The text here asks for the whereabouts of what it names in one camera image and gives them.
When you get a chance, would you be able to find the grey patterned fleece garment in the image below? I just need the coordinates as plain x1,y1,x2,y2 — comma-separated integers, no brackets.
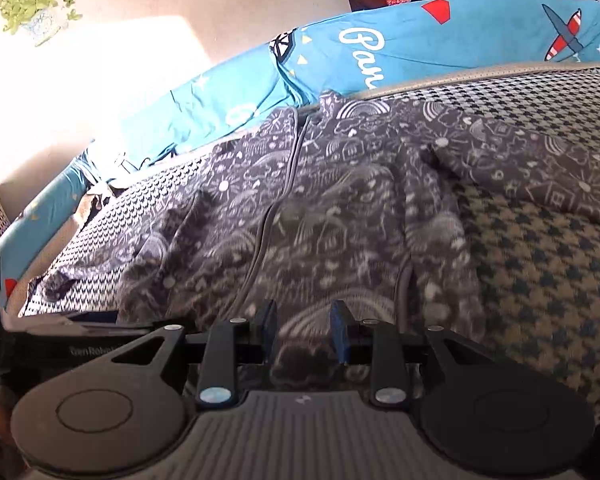
31,92,600,387

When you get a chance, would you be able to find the houndstooth sofa cushion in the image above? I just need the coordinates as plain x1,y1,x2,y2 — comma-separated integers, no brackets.
21,67,600,422

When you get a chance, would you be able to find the blue cartoon print pillow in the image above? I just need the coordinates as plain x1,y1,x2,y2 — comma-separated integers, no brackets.
0,0,600,299

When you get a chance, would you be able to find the lavender wall sticker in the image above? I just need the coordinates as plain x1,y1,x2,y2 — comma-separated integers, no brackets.
0,0,83,48

